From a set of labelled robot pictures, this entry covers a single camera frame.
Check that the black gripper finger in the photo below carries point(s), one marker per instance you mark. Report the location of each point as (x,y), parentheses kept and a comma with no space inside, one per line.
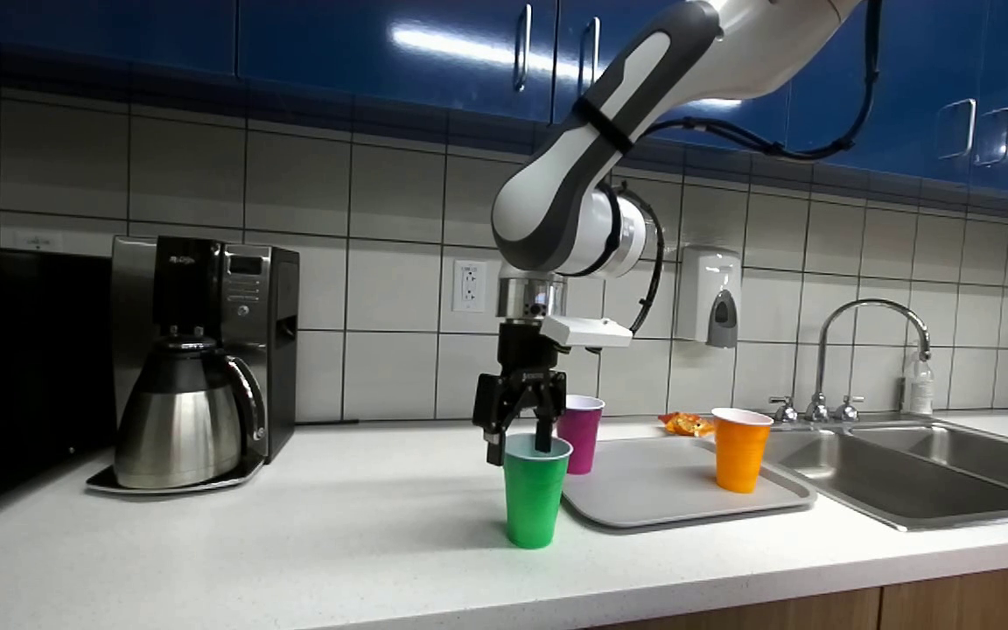
(542,423)
(496,441)

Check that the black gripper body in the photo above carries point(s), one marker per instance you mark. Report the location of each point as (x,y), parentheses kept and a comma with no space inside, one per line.
(528,350)

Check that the purple plastic cup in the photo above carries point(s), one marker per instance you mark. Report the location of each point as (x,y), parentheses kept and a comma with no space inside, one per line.
(585,437)

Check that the green plastic cup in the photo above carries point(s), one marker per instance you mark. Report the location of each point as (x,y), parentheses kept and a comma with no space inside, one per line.
(536,495)

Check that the orange plastic cup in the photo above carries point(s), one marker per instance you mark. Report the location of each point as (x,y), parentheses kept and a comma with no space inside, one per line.
(743,457)

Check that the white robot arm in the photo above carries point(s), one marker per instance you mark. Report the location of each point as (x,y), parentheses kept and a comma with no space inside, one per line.
(646,71)

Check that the grey plastic tray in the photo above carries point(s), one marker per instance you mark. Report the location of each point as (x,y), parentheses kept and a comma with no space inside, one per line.
(666,484)

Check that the black coffee maker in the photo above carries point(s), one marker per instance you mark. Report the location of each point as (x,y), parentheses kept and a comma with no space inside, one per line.
(254,316)

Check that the chrome gooseneck faucet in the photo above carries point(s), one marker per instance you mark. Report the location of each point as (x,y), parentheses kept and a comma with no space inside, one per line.
(819,350)

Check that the steel coffee carafe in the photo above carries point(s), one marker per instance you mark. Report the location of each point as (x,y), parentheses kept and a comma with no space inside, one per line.
(184,423)

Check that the stainless steel double sink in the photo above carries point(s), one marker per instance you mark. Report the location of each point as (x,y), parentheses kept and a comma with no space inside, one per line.
(925,472)

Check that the wooden base cabinet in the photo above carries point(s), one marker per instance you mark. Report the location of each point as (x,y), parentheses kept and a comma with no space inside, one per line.
(947,597)

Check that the black microwave oven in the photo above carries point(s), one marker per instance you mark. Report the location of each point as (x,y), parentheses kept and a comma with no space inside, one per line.
(16,371)

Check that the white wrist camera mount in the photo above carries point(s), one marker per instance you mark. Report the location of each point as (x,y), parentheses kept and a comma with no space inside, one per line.
(585,332)

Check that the white wall outlet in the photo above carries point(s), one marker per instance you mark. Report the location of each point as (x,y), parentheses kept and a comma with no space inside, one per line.
(470,288)

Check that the white wall soap dispenser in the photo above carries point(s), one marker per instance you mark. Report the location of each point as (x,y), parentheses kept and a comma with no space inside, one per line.
(702,285)

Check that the blue wall cabinets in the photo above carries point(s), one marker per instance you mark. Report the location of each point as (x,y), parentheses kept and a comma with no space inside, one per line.
(234,37)

